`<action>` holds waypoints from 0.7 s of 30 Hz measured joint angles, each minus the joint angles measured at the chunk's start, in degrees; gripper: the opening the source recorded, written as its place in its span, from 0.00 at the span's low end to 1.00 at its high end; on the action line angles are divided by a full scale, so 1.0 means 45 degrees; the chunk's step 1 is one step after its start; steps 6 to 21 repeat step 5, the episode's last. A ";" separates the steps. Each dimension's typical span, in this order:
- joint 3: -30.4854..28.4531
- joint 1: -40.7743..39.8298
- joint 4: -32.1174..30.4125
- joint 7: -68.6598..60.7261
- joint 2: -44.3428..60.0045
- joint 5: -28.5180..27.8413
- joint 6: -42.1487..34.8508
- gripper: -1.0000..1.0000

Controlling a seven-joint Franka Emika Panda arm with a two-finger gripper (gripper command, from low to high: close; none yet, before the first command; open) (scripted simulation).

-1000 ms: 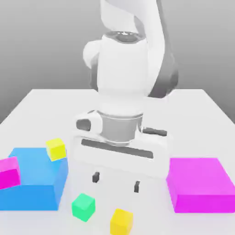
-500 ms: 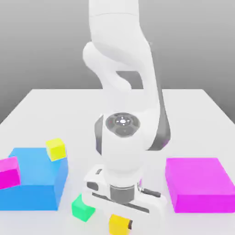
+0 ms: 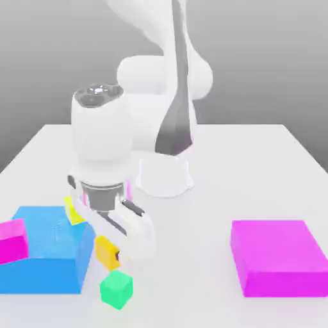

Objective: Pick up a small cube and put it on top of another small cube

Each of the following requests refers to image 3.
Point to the small magenta cube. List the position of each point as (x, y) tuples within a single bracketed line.
[(12, 239)]

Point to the large blue box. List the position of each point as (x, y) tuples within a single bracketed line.
[(51, 256)]

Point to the large magenta box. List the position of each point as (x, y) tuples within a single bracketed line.
[(279, 256)]

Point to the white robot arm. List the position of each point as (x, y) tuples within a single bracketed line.
[(102, 138)]

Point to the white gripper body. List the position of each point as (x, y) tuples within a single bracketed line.
[(135, 232)]

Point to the small orange cube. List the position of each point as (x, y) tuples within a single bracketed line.
[(105, 252)]

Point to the small yellow cube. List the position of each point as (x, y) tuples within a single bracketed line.
[(72, 214)]

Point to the small green cube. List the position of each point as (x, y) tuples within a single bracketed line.
[(116, 289)]

